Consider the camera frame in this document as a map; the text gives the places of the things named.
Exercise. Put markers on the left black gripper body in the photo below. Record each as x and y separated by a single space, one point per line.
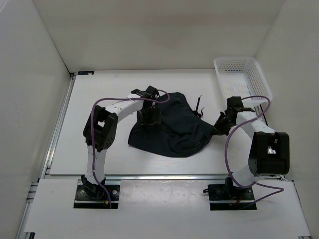
148 116

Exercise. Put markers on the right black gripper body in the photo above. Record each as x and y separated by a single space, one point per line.
223 125

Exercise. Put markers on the dark navy shorts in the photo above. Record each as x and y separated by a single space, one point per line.
181 132

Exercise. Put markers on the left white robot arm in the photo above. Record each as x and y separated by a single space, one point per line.
100 131

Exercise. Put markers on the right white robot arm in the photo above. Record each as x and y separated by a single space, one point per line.
269 151

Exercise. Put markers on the white plastic perforated basket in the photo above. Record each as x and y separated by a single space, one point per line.
242 77

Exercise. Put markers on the small blue label sticker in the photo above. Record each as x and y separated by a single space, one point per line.
85 72

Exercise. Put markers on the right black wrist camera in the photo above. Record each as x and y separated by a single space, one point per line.
234 102

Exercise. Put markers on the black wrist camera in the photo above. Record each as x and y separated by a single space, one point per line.
152 93
234 102

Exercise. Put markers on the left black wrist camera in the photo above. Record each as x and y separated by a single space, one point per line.
152 93

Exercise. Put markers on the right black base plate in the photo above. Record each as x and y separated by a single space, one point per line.
227 197

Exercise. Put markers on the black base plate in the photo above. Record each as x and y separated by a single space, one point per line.
85 200
227 197

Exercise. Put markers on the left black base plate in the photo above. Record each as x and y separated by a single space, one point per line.
85 200

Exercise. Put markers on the aluminium frame rail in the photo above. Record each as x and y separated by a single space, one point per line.
47 160

